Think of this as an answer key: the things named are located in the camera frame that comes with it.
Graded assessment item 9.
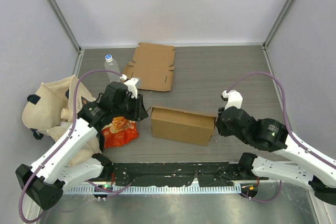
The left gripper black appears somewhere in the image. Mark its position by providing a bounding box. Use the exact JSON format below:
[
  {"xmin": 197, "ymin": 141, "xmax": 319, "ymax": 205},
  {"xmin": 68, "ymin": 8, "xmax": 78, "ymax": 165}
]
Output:
[{"xmin": 113, "ymin": 92, "xmax": 149, "ymax": 121}]

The large brown cardboard box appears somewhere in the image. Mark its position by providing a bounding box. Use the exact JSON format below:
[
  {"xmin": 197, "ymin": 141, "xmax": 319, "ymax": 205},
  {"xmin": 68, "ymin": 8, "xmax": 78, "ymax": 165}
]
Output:
[{"xmin": 150, "ymin": 106, "xmax": 217, "ymax": 146}]

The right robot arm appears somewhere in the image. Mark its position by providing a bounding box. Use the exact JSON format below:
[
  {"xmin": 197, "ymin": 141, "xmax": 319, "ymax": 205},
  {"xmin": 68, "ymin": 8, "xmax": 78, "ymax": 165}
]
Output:
[{"xmin": 215, "ymin": 106, "xmax": 335, "ymax": 205}]

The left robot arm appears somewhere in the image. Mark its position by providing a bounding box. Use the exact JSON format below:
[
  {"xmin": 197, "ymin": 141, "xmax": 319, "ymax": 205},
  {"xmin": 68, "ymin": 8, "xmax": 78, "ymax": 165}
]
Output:
[{"xmin": 15, "ymin": 78, "xmax": 148, "ymax": 210}]

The small flat cardboard box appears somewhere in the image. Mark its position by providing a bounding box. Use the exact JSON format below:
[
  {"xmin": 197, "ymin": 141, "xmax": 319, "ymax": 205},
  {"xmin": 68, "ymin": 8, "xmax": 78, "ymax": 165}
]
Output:
[{"xmin": 123, "ymin": 42, "xmax": 176, "ymax": 92}]

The cassava chips bag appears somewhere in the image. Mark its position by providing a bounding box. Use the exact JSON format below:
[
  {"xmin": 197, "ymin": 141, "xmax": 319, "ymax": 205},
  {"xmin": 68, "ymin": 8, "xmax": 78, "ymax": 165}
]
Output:
[{"xmin": 102, "ymin": 116, "xmax": 139, "ymax": 148}]

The clear plastic water bottle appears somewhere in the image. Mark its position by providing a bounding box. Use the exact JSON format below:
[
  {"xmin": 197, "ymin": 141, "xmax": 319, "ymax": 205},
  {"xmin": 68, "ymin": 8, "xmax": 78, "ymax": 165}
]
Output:
[{"xmin": 104, "ymin": 55, "xmax": 121, "ymax": 82}]

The beige bottle in tote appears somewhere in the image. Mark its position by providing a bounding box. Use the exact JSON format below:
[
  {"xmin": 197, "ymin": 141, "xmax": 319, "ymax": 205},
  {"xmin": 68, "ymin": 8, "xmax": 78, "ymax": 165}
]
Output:
[{"xmin": 60, "ymin": 108, "xmax": 73, "ymax": 122}]

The beige canvas tote bag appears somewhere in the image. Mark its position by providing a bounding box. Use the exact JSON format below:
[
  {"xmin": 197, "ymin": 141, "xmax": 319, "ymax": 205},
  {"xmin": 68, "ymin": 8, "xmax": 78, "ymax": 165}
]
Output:
[{"xmin": 21, "ymin": 74, "xmax": 102, "ymax": 168}]

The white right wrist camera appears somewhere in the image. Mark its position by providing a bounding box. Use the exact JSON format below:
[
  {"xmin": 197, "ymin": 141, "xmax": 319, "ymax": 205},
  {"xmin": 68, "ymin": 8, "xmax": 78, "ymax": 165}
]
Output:
[{"xmin": 220, "ymin": 90, "xmax": 243, "ymax": 110}]

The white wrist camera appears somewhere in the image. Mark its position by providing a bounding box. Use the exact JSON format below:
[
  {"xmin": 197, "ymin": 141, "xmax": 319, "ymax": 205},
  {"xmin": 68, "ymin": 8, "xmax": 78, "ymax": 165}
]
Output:
[
  {"xmin": 220, "ymin": 90, "xmax": 243, "ymax": 110},
  {"xmin": 120, "ymin": 74, "xmax": 141, "ymax": 99}
]

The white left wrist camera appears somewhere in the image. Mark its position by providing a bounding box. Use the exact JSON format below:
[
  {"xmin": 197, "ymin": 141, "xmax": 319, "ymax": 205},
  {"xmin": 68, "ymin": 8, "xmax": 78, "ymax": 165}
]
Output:
[{"xmin": 120, "ymin": 74, "xmax": 141, "ymax": 99}]

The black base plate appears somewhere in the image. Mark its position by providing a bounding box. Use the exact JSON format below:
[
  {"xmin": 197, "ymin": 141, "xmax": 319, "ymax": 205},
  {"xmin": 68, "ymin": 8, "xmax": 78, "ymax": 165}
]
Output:
[{"xmin": 112, "ymin": 162, "xmax": 256, "ymax": 187}]

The slotted cable duct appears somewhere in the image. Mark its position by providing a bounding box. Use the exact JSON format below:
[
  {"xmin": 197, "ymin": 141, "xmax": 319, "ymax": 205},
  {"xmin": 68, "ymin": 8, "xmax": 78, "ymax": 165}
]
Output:
[{"xmin": 65, "ymin": 184, "xmax": 242, "ymax": 195}]

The left aluminium frame post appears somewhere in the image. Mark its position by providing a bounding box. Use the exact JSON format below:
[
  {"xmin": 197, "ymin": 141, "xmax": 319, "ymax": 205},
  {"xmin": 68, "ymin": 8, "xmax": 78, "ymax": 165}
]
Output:
[{"xmin": 46, "ymin": 0, "xmax": 83, "ymax": 75}]

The aluminium frame post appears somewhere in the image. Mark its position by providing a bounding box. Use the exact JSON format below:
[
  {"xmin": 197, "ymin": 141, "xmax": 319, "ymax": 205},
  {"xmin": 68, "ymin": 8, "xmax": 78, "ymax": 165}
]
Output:
[
  {"xmin": 262, "ymin": 0, "xmax": 313, "ymax": 51},
  {"xmin": 46, "ymin": 0, "xmax": 83, "ymax": 75}
]

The right aluminium frame post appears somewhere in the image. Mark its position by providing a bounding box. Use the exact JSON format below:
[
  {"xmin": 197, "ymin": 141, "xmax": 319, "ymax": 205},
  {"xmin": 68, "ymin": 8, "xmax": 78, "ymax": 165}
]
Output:
[{"xmin": 262, "ymin": 0, "xmax": 313, "ymax": 51}]

